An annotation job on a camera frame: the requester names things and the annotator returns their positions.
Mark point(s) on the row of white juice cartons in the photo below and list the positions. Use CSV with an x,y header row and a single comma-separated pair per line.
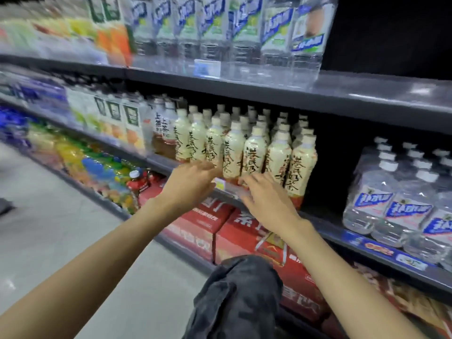
x,y
113,120

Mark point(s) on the dark drink bottle red label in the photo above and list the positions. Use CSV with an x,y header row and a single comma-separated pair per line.
x,y
137,183

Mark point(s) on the row of amber tea bottles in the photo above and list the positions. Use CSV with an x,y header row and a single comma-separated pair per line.
x,y
162,130

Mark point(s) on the row of cream milk tea bottles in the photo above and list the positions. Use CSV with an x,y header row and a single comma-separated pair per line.
x,y
254,151

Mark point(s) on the row of blue white packs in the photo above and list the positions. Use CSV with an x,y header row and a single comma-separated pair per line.
x,y
39,95

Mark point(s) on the person's right forearm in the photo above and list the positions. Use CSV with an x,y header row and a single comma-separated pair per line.
x,y
346,289

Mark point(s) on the row of colourful juice cartons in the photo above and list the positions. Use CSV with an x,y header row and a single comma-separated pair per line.
x,y
70,28

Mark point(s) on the person's right hand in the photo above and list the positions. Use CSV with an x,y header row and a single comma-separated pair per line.
x,y
270,204

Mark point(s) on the person's left hand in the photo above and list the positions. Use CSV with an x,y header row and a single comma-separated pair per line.
x,y
189,187

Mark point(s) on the blue yellow price tag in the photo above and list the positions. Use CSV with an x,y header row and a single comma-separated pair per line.
x,y
219,184

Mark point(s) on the row of large flavoured water bottles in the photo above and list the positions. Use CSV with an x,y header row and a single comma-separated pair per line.
x,y
247,31

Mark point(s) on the row of orange juice bottles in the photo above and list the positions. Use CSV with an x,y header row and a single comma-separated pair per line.
x,y
88,165

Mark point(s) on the row of blue-label water bottles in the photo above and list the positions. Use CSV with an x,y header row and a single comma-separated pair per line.
x,y
399,208

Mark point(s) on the white blue price tag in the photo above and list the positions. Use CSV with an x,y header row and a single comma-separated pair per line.
x,y
207,68

